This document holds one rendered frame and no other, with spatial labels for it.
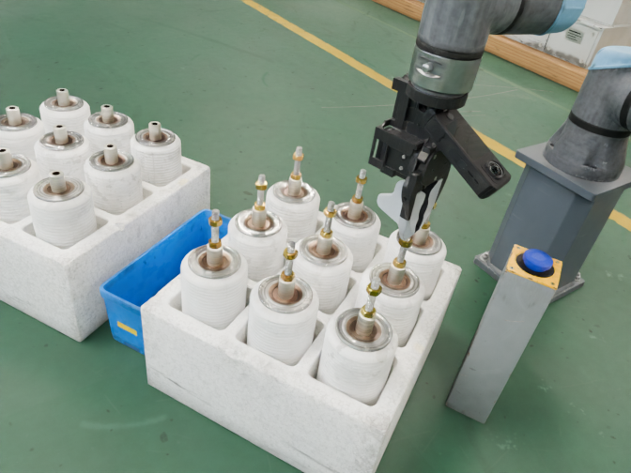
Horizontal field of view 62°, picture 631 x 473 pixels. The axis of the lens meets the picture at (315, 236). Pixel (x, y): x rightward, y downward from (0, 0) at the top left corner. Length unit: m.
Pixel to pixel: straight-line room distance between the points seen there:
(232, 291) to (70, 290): 0.30
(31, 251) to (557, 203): 0.96
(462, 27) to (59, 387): 0.79
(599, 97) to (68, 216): 0.94
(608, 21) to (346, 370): 2.37
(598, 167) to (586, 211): 0.09
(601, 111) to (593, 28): 1.70
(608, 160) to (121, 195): 0.90
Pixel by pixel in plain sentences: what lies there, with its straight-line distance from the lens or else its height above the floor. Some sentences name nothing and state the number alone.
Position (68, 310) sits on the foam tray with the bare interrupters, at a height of 0.08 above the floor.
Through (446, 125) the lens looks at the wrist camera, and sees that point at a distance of 0.64.
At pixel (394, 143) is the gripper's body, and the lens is 0.66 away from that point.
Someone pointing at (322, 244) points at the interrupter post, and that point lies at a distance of 0.79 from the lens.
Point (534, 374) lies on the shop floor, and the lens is 1.11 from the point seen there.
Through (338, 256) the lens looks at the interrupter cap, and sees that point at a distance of 0.80.
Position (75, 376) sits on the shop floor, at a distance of 0.98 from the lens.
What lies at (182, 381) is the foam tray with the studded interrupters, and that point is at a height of 0.06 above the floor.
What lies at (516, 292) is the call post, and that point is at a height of 0.28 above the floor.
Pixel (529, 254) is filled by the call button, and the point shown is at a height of 0.33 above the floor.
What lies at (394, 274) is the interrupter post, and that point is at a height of 0.27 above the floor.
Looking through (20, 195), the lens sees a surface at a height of 0.22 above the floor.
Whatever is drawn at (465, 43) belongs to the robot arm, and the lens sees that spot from 0.60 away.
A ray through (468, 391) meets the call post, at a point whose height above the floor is 0.06.
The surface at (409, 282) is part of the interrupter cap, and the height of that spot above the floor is 0.25.
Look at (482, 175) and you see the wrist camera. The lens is 0.63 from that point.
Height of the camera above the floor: 0.75
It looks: 36 degrees down
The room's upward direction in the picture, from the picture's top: 9 degrees clockwise
